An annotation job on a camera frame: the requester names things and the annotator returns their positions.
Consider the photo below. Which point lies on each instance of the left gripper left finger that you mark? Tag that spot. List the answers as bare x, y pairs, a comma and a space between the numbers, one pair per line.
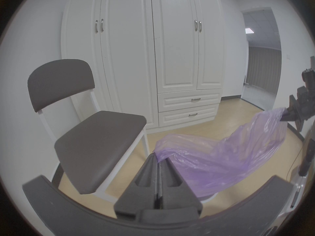
133, 200

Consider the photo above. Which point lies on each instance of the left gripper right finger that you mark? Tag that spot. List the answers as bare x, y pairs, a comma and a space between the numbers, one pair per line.
184, 200

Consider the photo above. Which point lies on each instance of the white trash bin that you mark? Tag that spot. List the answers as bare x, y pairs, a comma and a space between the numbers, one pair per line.
209, 197

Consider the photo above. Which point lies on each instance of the white wardrobe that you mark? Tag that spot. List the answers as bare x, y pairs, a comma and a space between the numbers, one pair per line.
177, 45

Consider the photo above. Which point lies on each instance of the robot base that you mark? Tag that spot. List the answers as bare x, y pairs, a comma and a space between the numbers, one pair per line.
297, 188

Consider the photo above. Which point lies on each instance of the grey curtain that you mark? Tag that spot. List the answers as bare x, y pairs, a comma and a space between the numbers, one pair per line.
264, 67

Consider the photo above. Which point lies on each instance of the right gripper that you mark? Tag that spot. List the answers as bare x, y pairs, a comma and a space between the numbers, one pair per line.
301, 107

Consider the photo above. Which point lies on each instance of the purple plastic bag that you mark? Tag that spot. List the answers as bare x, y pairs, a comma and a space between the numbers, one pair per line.
221, 161

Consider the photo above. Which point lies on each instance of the grey and white chair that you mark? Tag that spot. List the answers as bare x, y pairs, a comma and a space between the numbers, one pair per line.
98, 141

